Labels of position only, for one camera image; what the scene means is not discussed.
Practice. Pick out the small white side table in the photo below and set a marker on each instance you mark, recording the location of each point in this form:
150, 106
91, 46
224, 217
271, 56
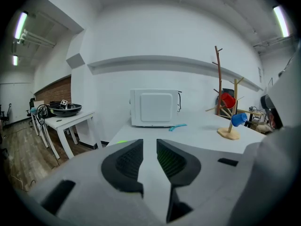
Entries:
70, 120

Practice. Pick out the red plastic cup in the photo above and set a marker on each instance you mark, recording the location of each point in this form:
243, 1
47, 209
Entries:
228, 100

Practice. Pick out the white ceiling pipes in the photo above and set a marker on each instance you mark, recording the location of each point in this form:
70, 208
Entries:
35, 35

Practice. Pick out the light wooden desk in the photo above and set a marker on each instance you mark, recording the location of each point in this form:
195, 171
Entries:
254, 113

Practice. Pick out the blue plastic cup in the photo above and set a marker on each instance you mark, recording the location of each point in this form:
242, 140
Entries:
238, 119

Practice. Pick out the orange wooden coat rack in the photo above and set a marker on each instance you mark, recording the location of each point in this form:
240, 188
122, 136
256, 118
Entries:
219, 74

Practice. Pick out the white microwave oven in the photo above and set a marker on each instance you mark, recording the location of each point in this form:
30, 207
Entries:
152, 107

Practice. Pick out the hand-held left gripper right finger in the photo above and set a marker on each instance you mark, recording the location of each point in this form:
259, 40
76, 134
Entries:
176, 163

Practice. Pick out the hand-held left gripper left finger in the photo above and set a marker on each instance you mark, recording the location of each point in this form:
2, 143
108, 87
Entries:
124, 166

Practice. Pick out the green plastic cup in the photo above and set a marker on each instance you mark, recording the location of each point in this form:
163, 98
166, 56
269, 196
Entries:
122, 141

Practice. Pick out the wooden mug tree stand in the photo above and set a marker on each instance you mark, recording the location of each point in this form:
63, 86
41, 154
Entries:
229, 134

